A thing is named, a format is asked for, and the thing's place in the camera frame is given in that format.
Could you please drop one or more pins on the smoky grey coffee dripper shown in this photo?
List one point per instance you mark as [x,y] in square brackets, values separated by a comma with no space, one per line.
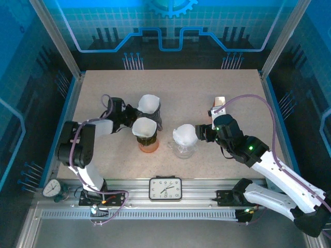
[155,116]

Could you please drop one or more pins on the orange white filter pack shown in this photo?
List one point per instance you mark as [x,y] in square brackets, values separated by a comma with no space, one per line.
[219,101]

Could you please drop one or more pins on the orange transparent cup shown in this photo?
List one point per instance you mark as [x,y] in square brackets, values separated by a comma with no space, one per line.
[149,149]

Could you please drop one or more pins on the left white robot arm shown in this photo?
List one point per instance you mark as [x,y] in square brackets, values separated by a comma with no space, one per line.
[88,175]

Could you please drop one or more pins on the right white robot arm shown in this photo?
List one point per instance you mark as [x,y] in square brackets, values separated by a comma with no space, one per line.
[274,170]

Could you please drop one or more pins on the black rectangular analog clock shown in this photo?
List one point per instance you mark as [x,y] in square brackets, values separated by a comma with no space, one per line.
[165,189]

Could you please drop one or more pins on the small round white clock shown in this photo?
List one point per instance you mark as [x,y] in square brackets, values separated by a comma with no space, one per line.
[51,187]

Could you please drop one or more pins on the left aluminium side rail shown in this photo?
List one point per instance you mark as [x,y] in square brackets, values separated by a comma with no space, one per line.
[73,113]

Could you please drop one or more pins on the aluminium side rail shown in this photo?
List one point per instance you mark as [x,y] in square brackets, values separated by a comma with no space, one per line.
[264,82]
[73,113]

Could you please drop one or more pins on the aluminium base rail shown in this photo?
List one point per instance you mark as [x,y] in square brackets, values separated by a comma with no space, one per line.
[201,191]

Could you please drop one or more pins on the right aluminium side rail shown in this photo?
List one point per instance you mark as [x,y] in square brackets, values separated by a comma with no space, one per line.
[264,82]

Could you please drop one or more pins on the left aluminium frame post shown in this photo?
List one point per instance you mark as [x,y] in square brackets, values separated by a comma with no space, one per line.
[59,38]

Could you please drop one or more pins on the aluminium frame post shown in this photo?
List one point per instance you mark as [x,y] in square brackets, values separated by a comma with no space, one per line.
[59,38]
[282,36]

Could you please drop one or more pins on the right aluminium frame post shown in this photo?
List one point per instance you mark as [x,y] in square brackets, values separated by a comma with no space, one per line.
[282,36]

